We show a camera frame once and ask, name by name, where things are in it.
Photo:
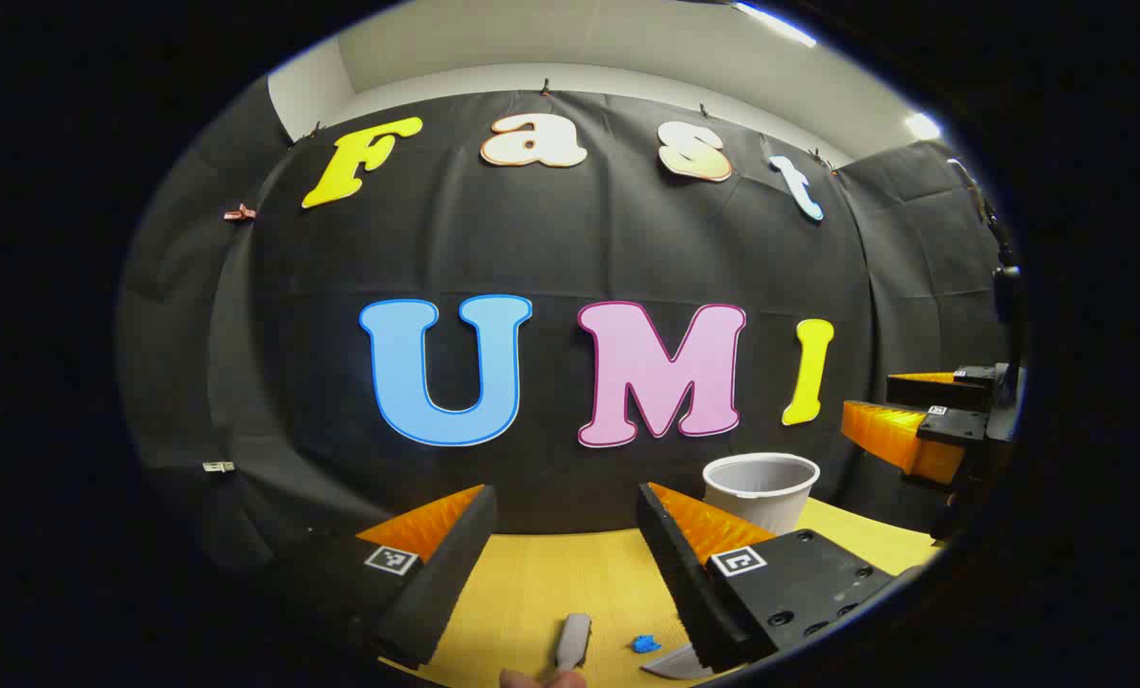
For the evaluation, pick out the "white cloth clip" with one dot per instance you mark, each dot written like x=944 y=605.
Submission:
x=218 y=467

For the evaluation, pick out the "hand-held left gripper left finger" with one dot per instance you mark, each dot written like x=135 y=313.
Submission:
x=445 y=573

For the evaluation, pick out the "small grey broom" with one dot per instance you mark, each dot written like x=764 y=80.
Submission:
x=574 y=638

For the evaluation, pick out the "black backdrop cloth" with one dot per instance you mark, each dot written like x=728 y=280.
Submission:
x=550 y=248

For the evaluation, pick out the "ceiling light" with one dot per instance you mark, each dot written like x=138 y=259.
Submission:
x=922 y=126

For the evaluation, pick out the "grey dustpan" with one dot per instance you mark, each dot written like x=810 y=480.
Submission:
x=677 y=664

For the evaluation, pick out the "white ribbed garbage bin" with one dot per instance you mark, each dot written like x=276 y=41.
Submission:
x=765 y=499

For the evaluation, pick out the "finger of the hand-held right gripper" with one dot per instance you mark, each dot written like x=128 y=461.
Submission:
x=952 y=427
x=942 y=392

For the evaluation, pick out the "red cloth clip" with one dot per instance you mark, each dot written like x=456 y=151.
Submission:
x=240 y=213

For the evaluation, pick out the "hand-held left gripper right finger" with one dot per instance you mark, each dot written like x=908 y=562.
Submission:
x=684 y=583

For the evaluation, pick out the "yellow wooden desktop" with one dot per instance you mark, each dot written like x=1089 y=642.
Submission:
x=550 y=583

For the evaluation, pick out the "blue paper ball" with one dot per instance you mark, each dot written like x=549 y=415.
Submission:
x=645 y=644

